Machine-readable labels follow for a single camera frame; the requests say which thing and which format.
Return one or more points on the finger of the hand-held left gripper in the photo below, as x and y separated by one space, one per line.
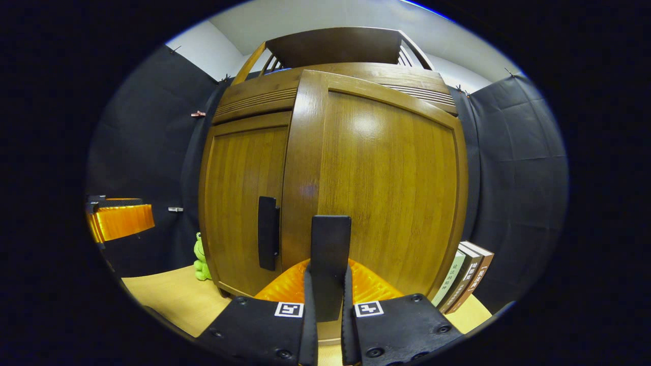
119 203

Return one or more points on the red-brown book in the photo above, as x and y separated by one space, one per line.
480 272

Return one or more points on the green frog plush toy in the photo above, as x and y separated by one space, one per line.
202 259

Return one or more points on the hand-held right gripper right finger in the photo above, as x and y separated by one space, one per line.
348 340

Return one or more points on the black backdrop cloth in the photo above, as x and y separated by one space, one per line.
513 178

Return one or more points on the dark brown book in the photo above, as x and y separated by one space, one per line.
464 277

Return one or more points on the grey-green book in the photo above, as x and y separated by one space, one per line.
447 279

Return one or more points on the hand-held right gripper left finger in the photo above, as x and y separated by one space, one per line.
308 340

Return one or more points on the wooden double-door shoe cabinet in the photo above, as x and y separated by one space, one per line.
335 48

